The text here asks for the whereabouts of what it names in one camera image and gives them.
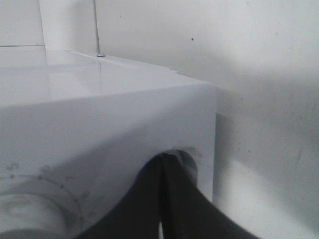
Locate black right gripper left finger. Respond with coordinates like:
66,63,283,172
77,155,161,239

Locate white lower microwave knob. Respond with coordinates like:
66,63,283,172
0,180,83,239

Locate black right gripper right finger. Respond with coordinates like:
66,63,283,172
161,153,256,239

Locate white microwave oven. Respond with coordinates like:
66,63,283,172
0,49,217,232

